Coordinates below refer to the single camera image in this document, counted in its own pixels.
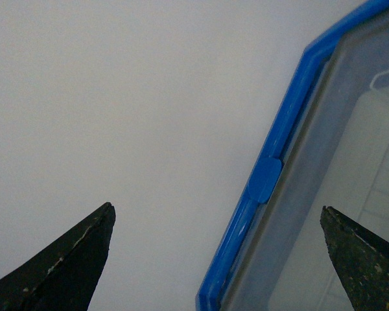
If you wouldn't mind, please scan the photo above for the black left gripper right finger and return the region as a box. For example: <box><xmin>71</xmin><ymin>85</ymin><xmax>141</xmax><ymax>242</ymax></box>
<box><xmin>320</xmin><ymin>206</ymin><xmax>389</xmax><ymax>310</ymax></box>

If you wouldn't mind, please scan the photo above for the blue round lid handle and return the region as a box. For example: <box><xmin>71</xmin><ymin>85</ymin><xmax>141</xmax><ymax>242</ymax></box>
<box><xmin>247</xmin><ymin>157</ymin><xmax>282</xmax><ymax>203</ymax></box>

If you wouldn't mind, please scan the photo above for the glass sliding freezer lid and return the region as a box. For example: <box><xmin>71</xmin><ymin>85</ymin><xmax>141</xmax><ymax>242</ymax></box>
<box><xmin>222</xmin><ymin>8</ymin><xmax>389</xmax><ymax>310</ymax></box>

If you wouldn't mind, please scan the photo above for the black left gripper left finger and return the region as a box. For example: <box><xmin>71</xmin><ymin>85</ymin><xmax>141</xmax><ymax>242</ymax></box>
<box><xmin>0</xmin><ymin>202</ymin><xmax>115</xmax><ymax>310</ymax></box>

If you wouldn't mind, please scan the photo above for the white wire freezer basket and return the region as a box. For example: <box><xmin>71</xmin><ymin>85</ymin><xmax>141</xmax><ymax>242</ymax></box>
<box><xmin>317</xmin><ymin>69</ymin><xmax>389</xmax><ymax>310</ymax></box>

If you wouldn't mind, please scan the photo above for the white chest freezer blue rim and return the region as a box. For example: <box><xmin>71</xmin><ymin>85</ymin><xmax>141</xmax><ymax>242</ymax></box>
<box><xmin>196</xmin><ymin>1</ymin><xmax>389</xmax><ymax>310</ymax></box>

